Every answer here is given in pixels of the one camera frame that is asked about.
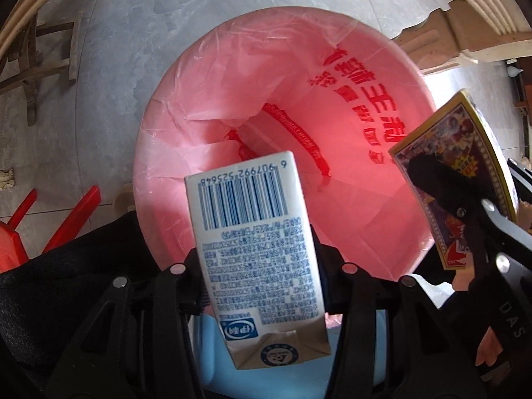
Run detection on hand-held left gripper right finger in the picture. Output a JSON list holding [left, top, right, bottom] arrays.
[[312, 232, 488, 399]]

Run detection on person's right hand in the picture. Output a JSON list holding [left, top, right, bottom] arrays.
[[474, 328, 510, 383]]

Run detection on wooden chair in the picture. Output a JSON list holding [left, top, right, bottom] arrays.
[[0, 8, 84, 128]]

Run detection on dark wooden furniture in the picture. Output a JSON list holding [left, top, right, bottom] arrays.
[[514, 62, 532, 118]]

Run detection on colourful yellow-edged card packet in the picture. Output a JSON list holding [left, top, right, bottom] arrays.
[[388, 89, 520, 271]]

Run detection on white milk carton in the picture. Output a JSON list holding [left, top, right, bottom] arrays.
[[184, 151, 331, 371]]

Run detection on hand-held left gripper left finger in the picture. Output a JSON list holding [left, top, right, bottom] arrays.
[[46, 248, 213, 399]]

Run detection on pink lined waste bin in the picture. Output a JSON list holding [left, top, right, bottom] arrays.
[[133, 6, 437, 283]]

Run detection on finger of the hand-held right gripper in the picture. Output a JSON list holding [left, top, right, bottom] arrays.
[[508, 157, 532, 217], [408, 153, 500, 238]]

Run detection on red plastic stool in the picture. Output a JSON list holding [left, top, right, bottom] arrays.
[[0, 186, 101, 265]]

